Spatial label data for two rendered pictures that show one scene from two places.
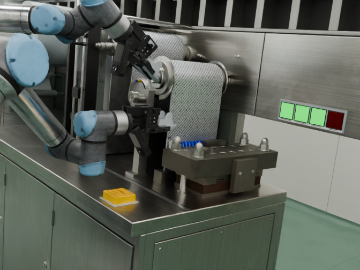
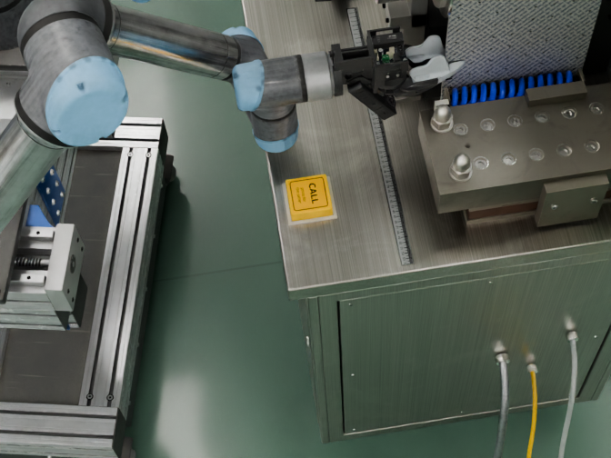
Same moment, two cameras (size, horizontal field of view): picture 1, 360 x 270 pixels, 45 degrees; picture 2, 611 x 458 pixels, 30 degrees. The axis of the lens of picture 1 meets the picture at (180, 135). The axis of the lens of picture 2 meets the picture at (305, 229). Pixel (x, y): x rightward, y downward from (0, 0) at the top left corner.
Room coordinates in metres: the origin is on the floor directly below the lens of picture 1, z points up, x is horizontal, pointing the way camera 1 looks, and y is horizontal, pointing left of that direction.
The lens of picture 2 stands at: (0.45, -0.42, 2.56)
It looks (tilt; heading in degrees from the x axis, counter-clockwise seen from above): 61 degrees down; 37
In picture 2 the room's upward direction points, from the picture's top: 5 degrees counter-clockwise
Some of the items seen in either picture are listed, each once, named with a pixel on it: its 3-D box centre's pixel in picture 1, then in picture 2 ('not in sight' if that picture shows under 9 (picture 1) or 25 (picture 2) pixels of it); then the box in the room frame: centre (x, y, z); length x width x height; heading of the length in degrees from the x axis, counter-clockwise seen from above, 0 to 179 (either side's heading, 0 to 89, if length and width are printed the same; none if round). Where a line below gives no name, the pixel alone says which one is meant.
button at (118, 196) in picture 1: (119, 196); (308, 197); (1.22, 0.16, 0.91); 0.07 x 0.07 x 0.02; 41
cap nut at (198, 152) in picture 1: (198, 149); (461, 164); (1.33, -0.06, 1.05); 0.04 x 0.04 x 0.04
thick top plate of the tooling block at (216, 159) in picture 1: (222, 158); (550, 143); (1.47, -0.15, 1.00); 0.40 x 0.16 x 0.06; 131
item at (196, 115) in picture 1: (194, 120); (518, 45); (1.53, -0.05, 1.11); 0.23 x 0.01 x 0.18; 131
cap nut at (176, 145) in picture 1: (176, 143); (442, 115); (1.39, 0.01, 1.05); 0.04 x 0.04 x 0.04
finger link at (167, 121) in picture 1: (168, 121); (438, 65); (1.43, 0.04, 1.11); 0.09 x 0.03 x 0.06; 130
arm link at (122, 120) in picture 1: (117, 122); (318, 74); (1.33, 0.20, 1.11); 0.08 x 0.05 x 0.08; 41
